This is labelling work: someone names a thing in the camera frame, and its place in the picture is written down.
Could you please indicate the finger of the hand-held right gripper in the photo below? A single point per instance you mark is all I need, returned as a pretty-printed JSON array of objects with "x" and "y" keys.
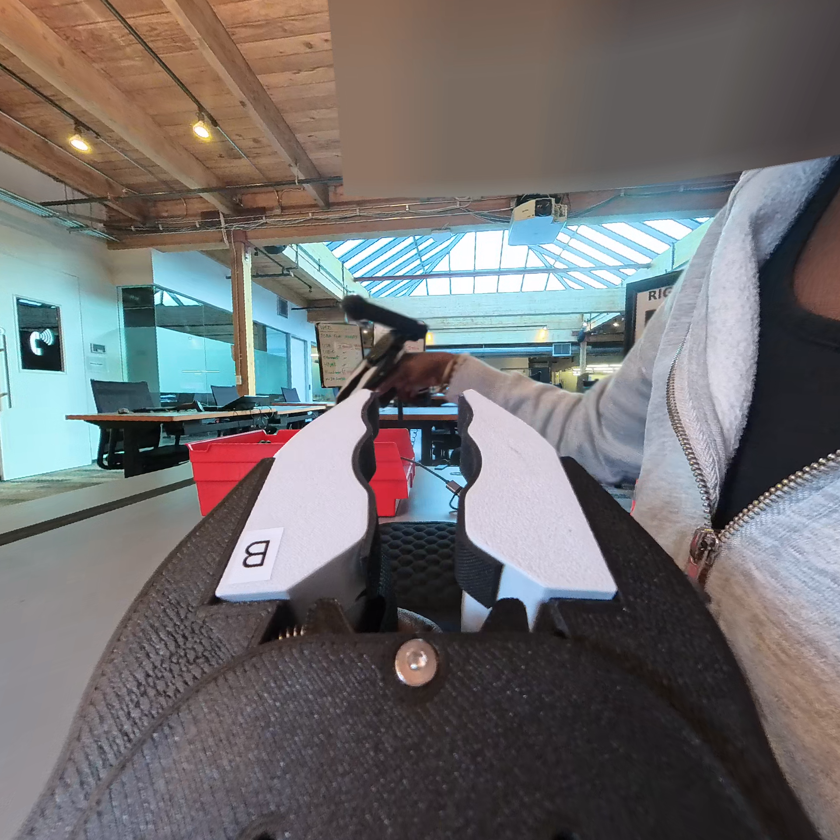
[{"x": 358, "y": 386}]

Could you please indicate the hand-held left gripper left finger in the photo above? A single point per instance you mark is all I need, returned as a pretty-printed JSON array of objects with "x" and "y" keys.
[{"x": 308, "y": 499}]

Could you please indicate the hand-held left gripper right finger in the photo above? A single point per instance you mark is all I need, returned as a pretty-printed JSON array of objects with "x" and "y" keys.
[{"x": 525, "y": 505}]

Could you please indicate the person's right forearm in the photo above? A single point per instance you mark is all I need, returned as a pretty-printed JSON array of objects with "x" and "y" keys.
[{"x": 558, "y": 420}]

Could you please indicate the person's right hand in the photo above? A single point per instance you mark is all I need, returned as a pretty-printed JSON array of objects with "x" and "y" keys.
[{"x": 423, "y": 374}]

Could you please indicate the white whiteboard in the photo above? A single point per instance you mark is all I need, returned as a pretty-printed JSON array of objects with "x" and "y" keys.
[{"x": 341, "y": 358}]

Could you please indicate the red plastic bin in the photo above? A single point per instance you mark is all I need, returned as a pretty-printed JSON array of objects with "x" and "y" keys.
[
  {"x": 236, "y": 472},
  {"x": 397, "y": 436}
]

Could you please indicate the wooden office desk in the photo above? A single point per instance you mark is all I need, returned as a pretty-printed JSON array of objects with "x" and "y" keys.
[{"x": 197, "y": 415}]

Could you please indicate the white ceiling projector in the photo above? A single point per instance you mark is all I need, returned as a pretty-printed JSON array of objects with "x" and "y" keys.
[{"x": 535, "y": 220}]

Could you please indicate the black office chair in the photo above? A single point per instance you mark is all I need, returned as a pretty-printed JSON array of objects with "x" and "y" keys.
[{"x": 121, "y": 400}]

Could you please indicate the black framed poster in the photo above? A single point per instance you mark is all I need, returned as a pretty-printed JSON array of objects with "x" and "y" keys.
[{"x": 646, "y": 308}]

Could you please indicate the ceiling spot light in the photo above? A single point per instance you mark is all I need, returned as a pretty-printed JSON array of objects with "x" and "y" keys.
[
  {"x": 79, "y": 140},
  {"x": 201, "y": 127}
]

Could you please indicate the black undershirt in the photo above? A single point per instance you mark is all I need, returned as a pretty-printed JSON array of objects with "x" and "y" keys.
[{"x": 781, "y": 394}]

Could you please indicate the black phone sign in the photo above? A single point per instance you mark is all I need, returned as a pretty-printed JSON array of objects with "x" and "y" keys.
[{"x": 40, "y": 336}]

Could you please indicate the wooden support post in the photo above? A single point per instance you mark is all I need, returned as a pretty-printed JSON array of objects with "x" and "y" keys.
[{"x": 243, "y": 328}]

